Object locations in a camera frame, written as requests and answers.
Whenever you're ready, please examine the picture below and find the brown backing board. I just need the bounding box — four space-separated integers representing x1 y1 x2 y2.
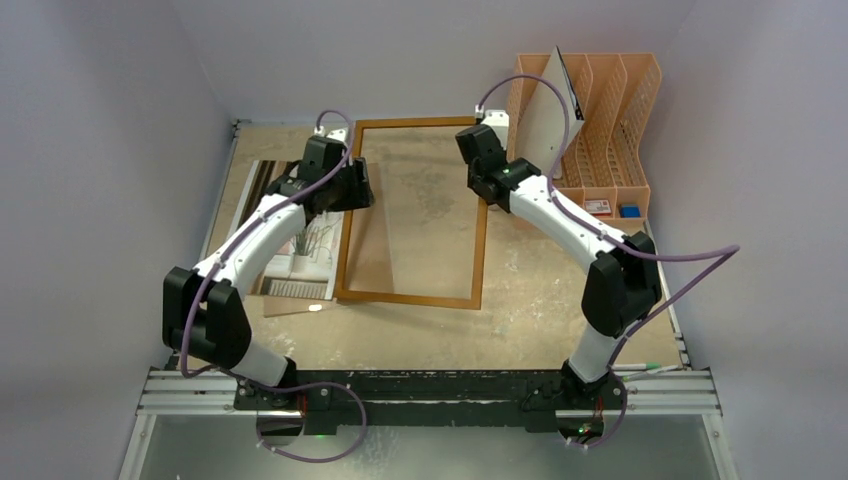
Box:
260 163 394 318

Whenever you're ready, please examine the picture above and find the clear acrylic sheet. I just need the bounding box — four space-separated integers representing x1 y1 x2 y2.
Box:
361 127 478 299

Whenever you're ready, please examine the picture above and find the plant photo print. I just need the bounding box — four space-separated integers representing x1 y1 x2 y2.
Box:
227 160 344 300

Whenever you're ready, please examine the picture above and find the wooden picture frame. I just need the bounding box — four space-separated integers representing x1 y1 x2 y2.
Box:
334 116 488 310

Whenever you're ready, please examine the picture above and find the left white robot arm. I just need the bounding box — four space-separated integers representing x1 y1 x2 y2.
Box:
162 129 374 409

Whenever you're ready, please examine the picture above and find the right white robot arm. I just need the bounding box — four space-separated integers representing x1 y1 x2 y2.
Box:
455 124 662 407

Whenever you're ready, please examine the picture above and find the red white small box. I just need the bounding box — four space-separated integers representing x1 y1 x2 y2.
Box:
584 199 613 217

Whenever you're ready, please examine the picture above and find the orange file organizer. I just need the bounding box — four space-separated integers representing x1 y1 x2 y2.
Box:
506 52 662 229

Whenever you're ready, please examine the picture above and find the blue small box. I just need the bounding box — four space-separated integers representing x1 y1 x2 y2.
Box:
619 204 642 219

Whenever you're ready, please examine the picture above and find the green tipped pen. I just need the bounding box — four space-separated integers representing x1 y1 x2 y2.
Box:
611 362 662 372

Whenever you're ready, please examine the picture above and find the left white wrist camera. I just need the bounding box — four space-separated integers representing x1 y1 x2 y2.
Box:
313 126 349 145

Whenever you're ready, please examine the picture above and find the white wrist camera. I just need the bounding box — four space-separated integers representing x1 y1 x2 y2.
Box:
313 126 349 145
475 105 510 149

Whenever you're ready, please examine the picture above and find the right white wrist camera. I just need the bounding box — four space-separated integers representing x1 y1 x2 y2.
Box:
475 105 510 149

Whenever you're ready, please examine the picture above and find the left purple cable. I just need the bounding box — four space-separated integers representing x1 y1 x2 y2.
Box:
177 109 368 464

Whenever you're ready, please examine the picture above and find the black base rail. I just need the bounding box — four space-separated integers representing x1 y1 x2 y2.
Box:
234 369 626 438

